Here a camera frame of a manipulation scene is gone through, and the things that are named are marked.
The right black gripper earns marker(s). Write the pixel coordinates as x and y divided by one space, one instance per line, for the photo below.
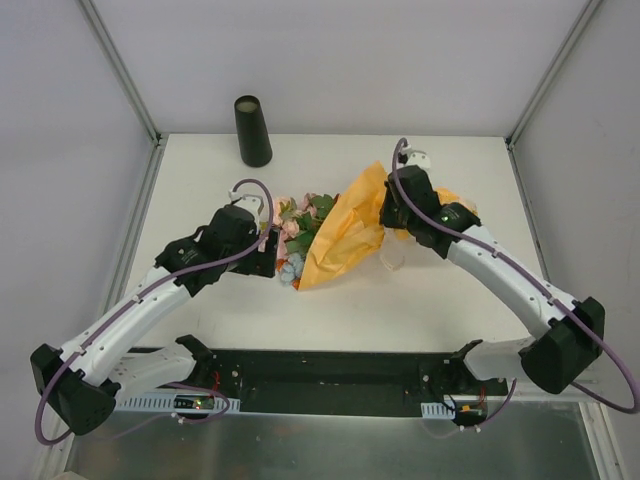
392 215

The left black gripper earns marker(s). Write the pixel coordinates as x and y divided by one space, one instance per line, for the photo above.
267 255

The cream lace ribbon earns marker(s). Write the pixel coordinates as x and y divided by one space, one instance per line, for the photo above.
391 253

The orange wrapping paper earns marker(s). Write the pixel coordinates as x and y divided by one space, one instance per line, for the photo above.
351 232

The pink and blue flower bouquet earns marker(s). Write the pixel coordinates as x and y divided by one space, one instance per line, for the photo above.
298 224

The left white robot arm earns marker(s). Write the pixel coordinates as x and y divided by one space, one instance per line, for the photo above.
179 273

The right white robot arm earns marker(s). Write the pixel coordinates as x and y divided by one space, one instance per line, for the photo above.
563 333

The black conical vase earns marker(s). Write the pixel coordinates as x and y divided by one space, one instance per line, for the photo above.
253 138

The left aluminium frame post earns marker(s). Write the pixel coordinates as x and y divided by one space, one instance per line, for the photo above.
117 65

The aluminium frame post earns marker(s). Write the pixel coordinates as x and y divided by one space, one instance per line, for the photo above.
117 65
551 73

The right aluminium frame post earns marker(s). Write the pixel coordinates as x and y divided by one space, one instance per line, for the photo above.
551 73

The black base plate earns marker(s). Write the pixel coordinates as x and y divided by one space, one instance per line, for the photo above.
339 383

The left white cable duct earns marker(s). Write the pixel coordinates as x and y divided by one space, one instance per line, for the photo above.
178 402

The white cable duct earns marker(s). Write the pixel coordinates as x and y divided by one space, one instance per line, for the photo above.
438 411
178 402

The right white cable duct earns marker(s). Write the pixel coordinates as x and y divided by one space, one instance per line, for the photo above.
438 411

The front aluminium rail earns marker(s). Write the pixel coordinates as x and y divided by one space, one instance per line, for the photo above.
590 387

